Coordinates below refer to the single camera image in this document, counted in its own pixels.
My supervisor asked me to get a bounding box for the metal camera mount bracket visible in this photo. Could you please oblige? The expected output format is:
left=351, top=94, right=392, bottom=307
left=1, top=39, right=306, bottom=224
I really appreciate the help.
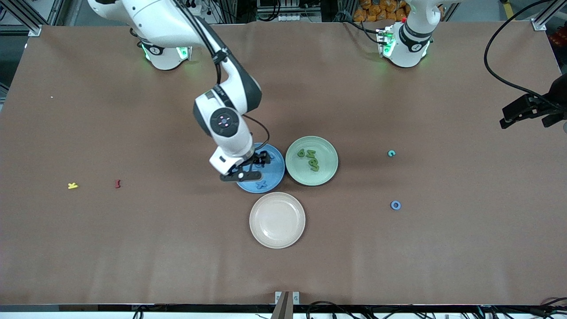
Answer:
left=275, top=291, right=300, bottom=319

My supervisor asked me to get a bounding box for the aluminium frame post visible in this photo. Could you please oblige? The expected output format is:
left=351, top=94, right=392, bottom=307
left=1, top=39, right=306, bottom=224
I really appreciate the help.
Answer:
left=532, top=0, right=567, bottom=31
left=0, top=0, right=43, bottom=37

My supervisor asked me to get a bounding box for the black cable bundle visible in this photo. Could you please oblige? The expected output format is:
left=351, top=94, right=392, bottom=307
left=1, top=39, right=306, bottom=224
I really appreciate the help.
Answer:
left=131, top=298, right=567, bottom=319

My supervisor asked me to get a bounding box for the pile of orange objects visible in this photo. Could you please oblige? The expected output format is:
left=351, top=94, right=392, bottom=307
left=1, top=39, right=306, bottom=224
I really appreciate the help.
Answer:
left=353, top=0, right=410, bottom=23

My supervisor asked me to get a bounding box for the beige plate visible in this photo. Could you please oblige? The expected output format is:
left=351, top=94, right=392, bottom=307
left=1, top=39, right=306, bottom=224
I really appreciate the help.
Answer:
left=249, top=191, right=307, bottom=249

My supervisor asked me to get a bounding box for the blue plate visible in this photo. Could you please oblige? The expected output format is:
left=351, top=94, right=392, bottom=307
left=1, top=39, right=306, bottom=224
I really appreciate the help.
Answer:
left=235, top=142, right=286, bottom=194

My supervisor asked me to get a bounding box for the mint green plate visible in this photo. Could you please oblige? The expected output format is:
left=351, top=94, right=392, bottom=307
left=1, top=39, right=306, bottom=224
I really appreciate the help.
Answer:
left=285, top=136, right=339, bottom=187

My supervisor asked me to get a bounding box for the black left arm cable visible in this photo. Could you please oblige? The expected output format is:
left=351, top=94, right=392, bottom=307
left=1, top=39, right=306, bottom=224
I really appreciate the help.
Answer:
left=484, top=0, right=556, bottom=107

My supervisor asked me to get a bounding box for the black base cable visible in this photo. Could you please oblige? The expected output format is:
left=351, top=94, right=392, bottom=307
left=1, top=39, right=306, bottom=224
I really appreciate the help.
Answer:
left=345, top=19, right=382, bottom=45

